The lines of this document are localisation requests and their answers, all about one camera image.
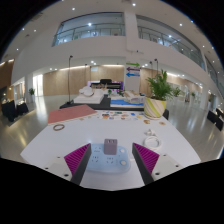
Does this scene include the black low platform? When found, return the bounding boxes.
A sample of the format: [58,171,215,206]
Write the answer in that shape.
[59,94,146,112]

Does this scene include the blue mat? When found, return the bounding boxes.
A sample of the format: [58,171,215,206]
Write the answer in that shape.
[110,99,145,108]

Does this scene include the colourful arrow direction signs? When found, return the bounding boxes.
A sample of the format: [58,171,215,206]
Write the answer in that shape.
[125,61,141,78]

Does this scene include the group of black seats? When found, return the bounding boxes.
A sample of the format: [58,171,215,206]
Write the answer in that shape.
[206,107,224,132]

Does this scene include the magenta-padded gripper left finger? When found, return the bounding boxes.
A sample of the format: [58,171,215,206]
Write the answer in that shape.
[41,143,93,186]

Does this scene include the black draped tables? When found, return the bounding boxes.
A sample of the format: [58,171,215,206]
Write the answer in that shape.
[0,99,30,122]

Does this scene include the brown ring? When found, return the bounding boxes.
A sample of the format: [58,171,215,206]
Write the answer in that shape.
[52,123,66,132]

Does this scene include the white sculpture model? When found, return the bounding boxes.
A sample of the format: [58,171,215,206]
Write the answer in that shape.
[73,85,106,105]

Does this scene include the black piano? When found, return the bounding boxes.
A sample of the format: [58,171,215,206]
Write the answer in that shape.
[87,78,125,92]

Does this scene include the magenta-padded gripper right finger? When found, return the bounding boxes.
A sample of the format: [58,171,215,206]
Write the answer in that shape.
[131,142,184,186]

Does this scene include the pink flat board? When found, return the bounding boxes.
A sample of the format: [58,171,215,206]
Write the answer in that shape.
[47,104,99,125]

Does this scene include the light blue power strip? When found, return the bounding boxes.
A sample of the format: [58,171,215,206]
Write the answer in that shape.
[85,143,132,175]

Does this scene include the grey-purple charger block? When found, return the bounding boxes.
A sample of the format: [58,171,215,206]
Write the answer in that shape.
[103,138,118,156]

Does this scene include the black chair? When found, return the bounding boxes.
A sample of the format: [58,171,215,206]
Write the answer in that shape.
[162,108,170,121]

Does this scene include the potted plant in striped pot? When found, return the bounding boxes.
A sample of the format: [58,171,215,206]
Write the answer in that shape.
[143,69,174,120]

